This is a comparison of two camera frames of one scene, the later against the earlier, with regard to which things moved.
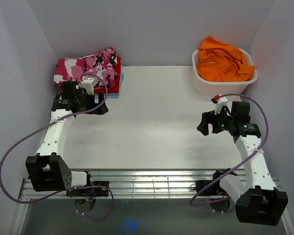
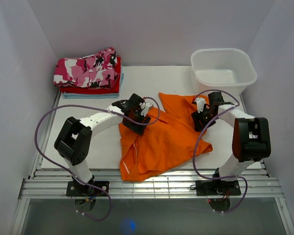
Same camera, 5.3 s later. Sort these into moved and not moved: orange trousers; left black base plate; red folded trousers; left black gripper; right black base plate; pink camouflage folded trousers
Moved: left black gripper; orange trousers
Not moved: red folded trousers; pink camouflage folded trousers; right black base plate; left black base plate
